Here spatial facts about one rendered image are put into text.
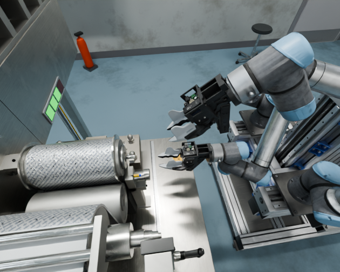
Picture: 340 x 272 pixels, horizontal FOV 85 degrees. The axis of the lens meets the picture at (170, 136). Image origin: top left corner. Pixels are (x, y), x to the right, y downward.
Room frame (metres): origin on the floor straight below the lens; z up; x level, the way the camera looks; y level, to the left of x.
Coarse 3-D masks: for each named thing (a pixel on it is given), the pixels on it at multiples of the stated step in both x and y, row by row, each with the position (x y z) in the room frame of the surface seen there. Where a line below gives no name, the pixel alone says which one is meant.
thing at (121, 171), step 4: (116, 140) 0.33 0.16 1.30; (120, 140) 0.34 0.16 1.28; (116, 144) 0.31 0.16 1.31; (120, 144) 0.33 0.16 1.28; (116, 148) 0.30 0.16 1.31; (28, 152) 0.28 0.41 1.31; (116, 152) 0.28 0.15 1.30; (116, 156) 0.27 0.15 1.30; (24, 160) 0.26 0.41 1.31; (116, 160) 0.26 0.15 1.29; (24, 164) 0.25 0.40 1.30; (116, 164) 0.26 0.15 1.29; (24, 168) 0.24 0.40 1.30; (120, 168) 0.25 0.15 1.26; (24, 172) 0.23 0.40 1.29; (120, 172) 0.24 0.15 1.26; (124, 172) 0.27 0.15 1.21; (28, 180) 0.22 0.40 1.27
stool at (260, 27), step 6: (258, 24) 3.03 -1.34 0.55; (264, 24) 3.03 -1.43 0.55; (258, 30) 2.84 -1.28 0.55; (264, 30) 2.83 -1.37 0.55; (270, 30) 2.83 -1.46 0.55; (258, 36) 2.93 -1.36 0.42; (258, 42) 2.93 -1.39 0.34; (240, 54) 3.13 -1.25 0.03; (246, 54) 3.04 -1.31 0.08; (252, 54) 2.92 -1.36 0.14
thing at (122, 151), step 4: (120, 148) 0.31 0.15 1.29; (124, 148) 0.32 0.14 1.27; (120, 152) 0.30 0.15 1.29; (124, 152) 0.31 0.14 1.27; (120, 156) 0.28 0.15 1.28; (124, 156) 0.30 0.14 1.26; (120, 160) 0.27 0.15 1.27; (124, 160) 0.28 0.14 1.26; (120, 164) 0.27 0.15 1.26; (124, 164) 0.27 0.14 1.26; (124, 168) 0.27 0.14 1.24
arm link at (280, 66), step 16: (272, 48) 0.36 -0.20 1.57; (288, 48) 0.34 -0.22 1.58; (304, 48) 0.33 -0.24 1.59; (256, 64) 0.34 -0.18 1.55; (272, 64) 0.33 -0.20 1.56; (288, 64) 0.32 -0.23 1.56; (304, 64) 0.32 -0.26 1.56; (256, 80) 0.32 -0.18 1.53; (272, 80) 0.32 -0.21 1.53; (288, 80) 0.31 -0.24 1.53
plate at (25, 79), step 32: (32, 32) 0.77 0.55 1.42; (64, 32) 1.07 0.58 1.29; (0, 64) 0.52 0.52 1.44; (32, 64) 0.65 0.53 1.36; (64, 64) 0.90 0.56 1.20; (0, 96) 0.43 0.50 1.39; (32, 96) 0.54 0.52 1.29; (0, 128) 0.34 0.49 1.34; (32, 128) 0.43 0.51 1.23; (0, 160) 0.26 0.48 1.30; (0, 192) 0.19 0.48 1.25
